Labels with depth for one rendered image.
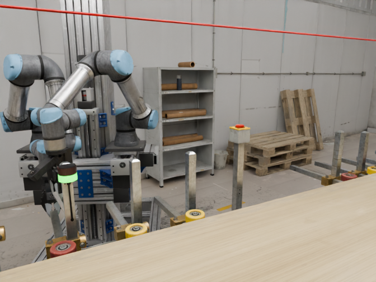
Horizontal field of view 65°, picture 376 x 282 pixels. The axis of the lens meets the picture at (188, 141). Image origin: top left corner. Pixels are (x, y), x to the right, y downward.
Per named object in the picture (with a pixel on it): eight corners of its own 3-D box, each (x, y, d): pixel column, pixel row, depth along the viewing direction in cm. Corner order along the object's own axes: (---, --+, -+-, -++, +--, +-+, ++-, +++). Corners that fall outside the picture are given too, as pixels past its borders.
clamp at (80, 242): (46, 253, 109) (45, 240, 108) (84, 243, 115) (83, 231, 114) (47, 261, 104) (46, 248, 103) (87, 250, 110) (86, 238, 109)
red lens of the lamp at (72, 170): (56, 171, 101) (56, 165, 101) (75, 168, 104) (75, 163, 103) (58, 176, 96) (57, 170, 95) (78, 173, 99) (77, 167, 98)
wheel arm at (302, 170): (288, 170, 204) (289, 164, 203) (292, 169, 206) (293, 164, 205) (348, 192, 167) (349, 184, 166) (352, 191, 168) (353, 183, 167)
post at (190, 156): (185, 250, 138) (184, 151, 128) (191, 248, 140) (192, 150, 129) (188, 254, 135) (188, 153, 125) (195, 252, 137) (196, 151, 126)
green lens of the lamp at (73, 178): (57, 178, 102) (56, 172, 101) (76, 175, 104) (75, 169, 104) (59, 183, 96) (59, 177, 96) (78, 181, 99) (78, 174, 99)
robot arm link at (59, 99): (83, 46, 148) (22, 113, 118) (102, 45, 144) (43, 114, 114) (93, 66, 156) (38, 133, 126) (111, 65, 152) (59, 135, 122)
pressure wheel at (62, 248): (52, 272, 101) (48, 242, 99) (76, 266, 105) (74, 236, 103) (53, 287, 95) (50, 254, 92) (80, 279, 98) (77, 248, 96)
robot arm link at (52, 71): (57, 61, 155) (76, 152, 153) (35, 60, 148) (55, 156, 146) (64, 52, 146) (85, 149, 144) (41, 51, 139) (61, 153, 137)
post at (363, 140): (351, 202, 197) (361, 131, 186) (355, 201, 199) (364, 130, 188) (356, 204, 194) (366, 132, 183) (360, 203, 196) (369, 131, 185)
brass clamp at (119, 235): (113, 237, 121) (113, 226, 120) (145, 229, 127) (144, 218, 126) (118, 244, 116) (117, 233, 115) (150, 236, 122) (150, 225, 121)
